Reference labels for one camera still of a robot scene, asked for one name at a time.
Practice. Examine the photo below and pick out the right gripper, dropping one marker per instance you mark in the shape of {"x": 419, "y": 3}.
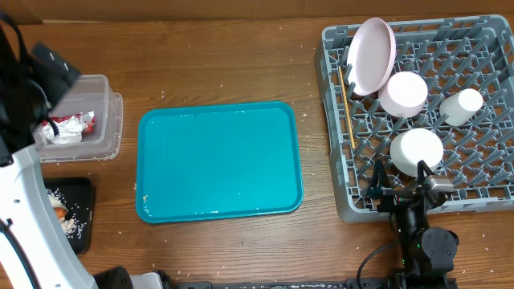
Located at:
{"x": 393, "y": 197}

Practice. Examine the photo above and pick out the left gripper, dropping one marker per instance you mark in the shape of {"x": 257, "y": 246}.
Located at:
{"x": 56, "y": 79}

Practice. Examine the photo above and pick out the white saucer bowl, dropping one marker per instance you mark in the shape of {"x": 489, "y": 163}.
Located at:
{"x": 418, "y": 144}

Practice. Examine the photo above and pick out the red snack wrapper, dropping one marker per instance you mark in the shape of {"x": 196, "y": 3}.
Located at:
{"x": 86, "y": 120}

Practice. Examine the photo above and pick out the white tissue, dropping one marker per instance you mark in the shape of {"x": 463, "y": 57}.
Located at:
{"x": 48, "y": 136}

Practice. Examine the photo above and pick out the white cup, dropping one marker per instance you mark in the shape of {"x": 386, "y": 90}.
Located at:
{"x": 461, "y": 107}

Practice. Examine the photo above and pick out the wooden chopstick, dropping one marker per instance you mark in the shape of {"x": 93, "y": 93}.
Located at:
{"x": 346, "y": 106}

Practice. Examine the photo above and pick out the white plate with food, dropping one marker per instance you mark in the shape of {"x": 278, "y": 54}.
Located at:
{"x": 371, "y": 56}

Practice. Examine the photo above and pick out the orange carrot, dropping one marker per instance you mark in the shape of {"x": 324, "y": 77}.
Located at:
{"x": 61, "y": 212}

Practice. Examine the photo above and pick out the peanuts and rice scraps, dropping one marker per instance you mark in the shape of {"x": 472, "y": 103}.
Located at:
{"x": 71, "y": 225}

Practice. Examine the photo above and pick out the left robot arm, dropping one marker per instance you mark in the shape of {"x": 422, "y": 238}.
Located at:
{"x": 35, "y": 252}

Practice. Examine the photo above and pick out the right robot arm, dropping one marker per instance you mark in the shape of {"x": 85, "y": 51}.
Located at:
{"x": 427, "y": 252}

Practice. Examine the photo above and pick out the clear plastic bin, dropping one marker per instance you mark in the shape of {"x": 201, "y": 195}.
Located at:
{"x": 91, "y": 98}

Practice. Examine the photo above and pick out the cardboard backdrop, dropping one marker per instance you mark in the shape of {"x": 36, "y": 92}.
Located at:
{"x": 37, "y": 11}

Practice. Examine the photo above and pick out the black plastic bin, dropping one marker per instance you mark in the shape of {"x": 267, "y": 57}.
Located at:
{"x": 81, "y": 192}

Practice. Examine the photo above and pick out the grey dish rack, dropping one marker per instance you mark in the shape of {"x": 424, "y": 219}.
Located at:
{"x": 450, "y": 54}

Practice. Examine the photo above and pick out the teal plastic tray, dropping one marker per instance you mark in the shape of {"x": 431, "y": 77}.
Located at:
{"x": 215, "y": 162}

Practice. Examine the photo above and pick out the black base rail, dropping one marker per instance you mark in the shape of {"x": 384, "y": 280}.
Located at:
{"x": 301, "y": 285}

